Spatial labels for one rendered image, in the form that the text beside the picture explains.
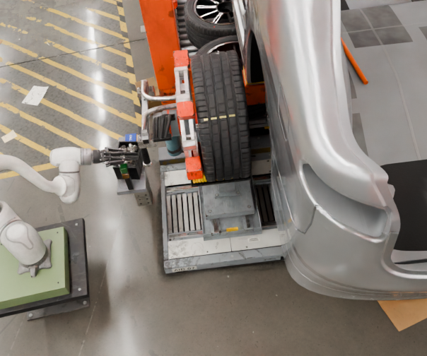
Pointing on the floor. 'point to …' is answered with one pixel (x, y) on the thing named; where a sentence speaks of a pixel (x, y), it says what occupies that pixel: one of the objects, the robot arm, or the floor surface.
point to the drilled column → (144, 196)
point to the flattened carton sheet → (413, 310)
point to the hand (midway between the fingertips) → (131, 156)
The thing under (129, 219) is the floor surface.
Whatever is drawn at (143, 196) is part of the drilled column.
